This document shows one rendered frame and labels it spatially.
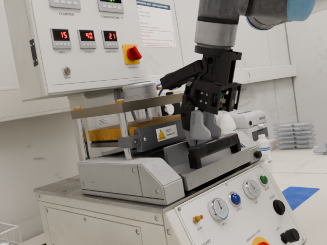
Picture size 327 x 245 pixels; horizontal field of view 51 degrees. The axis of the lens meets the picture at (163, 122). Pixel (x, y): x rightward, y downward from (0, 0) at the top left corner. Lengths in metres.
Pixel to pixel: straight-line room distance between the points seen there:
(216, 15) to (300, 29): 2.66
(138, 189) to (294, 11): 0.40
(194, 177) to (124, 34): 0.50
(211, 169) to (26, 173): 0.67
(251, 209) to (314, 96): 2.57
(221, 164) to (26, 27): 0.53
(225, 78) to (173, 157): 0.18
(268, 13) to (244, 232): 0.40
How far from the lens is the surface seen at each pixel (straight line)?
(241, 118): 1.74
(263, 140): 1.43
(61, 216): 0.86
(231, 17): 0.63
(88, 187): 0.74
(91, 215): 0.75
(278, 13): 0.65
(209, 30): 0.63
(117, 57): 0.94
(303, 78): 3.25
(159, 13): 1.73
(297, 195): 1.14
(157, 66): 1.63
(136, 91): 0.77
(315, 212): 1.01
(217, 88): 0.62
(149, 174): 0.58
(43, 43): 0.84
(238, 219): 0.69
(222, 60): 0.63
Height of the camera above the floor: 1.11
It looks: 4 degrees down
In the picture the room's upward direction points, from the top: 9 degrees counter-clockwise
